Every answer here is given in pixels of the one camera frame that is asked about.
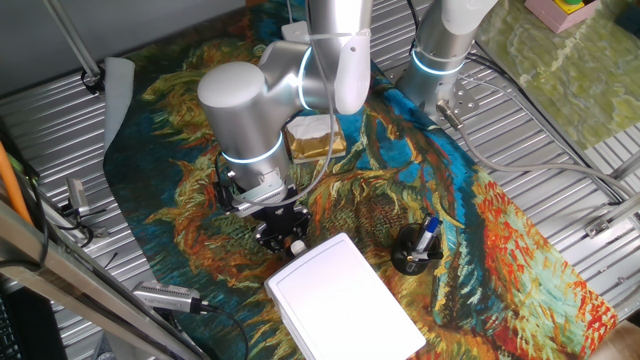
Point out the white power strip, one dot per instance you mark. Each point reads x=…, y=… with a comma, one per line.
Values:
x=295, y=32

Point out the black mesh pen holder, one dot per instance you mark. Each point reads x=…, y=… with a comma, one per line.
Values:
x=402, y=257

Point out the ribbed silver depth camera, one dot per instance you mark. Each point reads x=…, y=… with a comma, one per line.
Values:
x=165, y=297

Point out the black pen with gold tip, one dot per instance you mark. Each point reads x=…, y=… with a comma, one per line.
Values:
x=425, y=256

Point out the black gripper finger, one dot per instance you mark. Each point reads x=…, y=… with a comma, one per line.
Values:
x=296, y=237
x=269, y=243

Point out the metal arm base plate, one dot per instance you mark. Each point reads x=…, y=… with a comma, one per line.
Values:
x=465, y=102

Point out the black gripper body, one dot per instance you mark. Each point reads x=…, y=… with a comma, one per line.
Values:
x=282, y=220

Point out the green marbled mat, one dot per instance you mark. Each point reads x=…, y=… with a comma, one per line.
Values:
x=575, y=75

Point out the yellow green button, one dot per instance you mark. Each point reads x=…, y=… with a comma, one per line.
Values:
x=573, y=6

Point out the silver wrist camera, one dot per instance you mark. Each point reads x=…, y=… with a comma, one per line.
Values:
x=265, y=197

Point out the grey metal pole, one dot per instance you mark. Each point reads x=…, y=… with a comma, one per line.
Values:
x=74, y=42

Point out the aluminium profile rail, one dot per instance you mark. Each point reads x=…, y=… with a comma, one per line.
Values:
x=615, y=217

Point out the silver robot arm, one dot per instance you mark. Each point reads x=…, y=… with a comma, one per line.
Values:
x=245, y=120

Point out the sunflower painting cloth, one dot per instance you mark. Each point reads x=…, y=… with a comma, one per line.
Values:
x=350, y=200

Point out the black computer device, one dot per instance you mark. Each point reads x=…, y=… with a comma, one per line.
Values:
x=35, y=325

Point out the aluminium frame bar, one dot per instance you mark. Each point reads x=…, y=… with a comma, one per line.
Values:
x=60, y=265

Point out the pink box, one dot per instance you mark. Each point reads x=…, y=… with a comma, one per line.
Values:
x=550, y=17

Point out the grey marker with blue cap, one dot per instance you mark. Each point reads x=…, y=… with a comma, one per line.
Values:
x=430, y=230

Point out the white plastic lidded box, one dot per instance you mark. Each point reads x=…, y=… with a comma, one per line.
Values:
x=340, y=300

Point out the gold white tissue pack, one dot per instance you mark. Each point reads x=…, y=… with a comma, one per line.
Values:
x=315, y=145

